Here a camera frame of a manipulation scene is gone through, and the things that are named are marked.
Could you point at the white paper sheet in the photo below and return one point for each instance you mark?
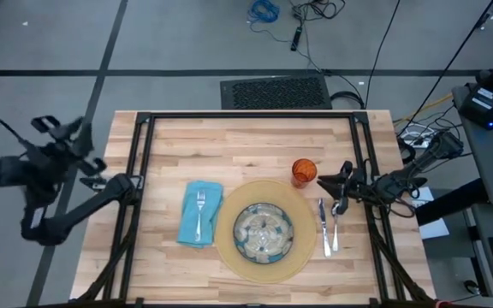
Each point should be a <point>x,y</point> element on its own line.
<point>432,226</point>

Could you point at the black perforated floor mat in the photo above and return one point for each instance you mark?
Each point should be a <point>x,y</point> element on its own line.
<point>276,92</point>

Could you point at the silver knife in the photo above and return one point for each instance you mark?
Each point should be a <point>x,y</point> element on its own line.
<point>324,226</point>

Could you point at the teal cloth napkin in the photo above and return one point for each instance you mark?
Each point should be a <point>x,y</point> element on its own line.
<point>188,214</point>

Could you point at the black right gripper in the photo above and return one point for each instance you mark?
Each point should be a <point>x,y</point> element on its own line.
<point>358,184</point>

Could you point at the round woven straw placemat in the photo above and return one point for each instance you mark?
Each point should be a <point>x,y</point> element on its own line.
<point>306,239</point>

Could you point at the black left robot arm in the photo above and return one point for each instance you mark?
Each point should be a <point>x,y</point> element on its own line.
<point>75,211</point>

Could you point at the black aluminium table frame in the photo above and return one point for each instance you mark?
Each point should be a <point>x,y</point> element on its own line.
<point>251,115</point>

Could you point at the red patterned cup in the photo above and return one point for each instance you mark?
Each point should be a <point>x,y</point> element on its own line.
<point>304,172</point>

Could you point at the dark round plate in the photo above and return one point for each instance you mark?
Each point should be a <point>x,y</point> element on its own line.
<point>263,233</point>

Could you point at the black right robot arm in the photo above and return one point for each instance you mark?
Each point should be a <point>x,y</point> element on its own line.
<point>417,167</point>

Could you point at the silver spoon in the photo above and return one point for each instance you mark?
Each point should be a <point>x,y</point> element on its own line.
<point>335,231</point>

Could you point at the black computer box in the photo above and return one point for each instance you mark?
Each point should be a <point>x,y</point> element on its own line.
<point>484,102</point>

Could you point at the silver fork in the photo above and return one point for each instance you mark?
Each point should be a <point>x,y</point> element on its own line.
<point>199,214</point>

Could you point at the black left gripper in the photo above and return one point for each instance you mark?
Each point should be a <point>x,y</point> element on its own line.
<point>56,143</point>

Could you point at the black computer mouse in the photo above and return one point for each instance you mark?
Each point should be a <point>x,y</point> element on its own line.
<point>471,287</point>

